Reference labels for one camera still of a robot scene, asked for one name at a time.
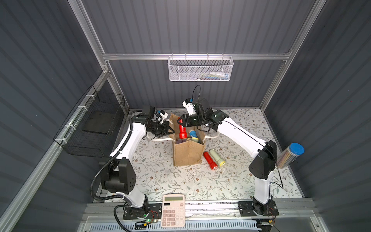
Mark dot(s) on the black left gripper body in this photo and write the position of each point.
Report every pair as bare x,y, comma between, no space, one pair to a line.
164,127

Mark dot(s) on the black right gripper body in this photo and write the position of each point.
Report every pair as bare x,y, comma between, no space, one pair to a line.
185,120

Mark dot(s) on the blue flashlight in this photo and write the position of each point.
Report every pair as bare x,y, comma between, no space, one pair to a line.
193,134

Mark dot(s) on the green flashlight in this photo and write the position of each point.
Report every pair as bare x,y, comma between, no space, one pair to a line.
220,161
195,139

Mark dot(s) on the purple flashlight bottom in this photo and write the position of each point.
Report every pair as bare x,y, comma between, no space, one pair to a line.
181,141

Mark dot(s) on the brown paper tote bag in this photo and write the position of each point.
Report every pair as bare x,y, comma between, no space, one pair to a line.
187,152

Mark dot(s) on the red flashlight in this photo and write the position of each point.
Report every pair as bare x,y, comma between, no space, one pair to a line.
210,161
182,130

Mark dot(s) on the red flashlight bottom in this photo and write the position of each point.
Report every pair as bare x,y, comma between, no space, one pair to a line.
182,130

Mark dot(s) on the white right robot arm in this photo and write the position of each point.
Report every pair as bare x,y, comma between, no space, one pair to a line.
263,153

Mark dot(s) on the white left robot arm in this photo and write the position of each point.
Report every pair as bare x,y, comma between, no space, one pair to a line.
119,177

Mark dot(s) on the markers in white basket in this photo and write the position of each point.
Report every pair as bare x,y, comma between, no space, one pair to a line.
221,76

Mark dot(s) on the pink calculator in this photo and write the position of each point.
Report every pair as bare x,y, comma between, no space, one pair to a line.
173,211

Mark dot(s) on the blue-lidded cylinder container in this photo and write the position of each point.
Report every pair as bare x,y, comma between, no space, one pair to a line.
292,152

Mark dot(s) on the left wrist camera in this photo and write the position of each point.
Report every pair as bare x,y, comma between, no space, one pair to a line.
152,111

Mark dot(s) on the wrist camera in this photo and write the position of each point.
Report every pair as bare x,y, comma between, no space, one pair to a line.
196,106
152,111

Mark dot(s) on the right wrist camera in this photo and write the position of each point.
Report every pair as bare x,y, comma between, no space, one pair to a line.
196,106

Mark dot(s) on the white wire mesh basket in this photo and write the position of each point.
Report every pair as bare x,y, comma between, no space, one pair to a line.
184,69

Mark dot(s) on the black wire basket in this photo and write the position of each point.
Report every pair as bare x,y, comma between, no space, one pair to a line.
93,128

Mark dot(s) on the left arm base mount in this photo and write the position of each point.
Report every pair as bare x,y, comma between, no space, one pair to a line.
150,211

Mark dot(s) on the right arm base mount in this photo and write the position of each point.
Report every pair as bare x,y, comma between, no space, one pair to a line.
255,208

